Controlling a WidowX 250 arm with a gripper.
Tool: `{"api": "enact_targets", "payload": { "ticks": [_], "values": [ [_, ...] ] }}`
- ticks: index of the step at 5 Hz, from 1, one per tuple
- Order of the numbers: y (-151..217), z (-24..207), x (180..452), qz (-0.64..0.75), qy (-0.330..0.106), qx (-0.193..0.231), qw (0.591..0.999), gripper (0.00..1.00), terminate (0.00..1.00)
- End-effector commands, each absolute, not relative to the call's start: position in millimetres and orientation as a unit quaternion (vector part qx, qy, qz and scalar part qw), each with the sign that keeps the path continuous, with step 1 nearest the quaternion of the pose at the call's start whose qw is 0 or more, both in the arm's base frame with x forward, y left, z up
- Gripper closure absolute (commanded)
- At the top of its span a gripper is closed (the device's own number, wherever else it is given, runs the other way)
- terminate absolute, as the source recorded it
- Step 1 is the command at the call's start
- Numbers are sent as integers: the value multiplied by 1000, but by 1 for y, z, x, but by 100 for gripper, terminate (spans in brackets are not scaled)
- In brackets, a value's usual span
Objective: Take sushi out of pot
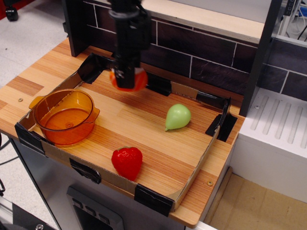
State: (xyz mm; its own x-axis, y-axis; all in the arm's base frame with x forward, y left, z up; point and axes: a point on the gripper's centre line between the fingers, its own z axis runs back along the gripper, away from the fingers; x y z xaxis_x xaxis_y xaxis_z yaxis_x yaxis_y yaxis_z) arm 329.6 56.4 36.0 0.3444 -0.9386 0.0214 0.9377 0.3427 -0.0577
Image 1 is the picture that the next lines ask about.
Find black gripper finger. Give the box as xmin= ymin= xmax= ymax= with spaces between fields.
xmin=114 ymin=67 xmax=135 ymax=89

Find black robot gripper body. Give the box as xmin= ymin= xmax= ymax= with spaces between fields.
xmin=109 ymin=9 xmax=152 ymax=71

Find orange transparent plastic pot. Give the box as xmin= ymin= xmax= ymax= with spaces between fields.
xmin=29 ymin=89 xmax=100 ymax=146

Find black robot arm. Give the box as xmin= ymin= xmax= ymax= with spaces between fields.
xmin=109 ymin=0 xmax=152 ymax=90

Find green toy pear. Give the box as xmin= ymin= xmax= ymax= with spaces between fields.
xmin=165 ymin=104 xmax=191 ymax=131

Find red toy strawberry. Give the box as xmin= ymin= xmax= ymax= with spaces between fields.
xmin=111 ymin=147 xmax=143 ymax=181

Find black caster wheel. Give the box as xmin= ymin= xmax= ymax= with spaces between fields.
xmin=5 ymin=6 xmax=19 ymax=22

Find grey toy oven panel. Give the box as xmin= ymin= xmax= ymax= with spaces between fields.
xmin=67 ymin=187 xmax=125 ymax=230

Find white toy sink drainboard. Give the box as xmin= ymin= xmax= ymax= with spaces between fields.
xmin=230 ymin=89 xmax=307 ymax=202

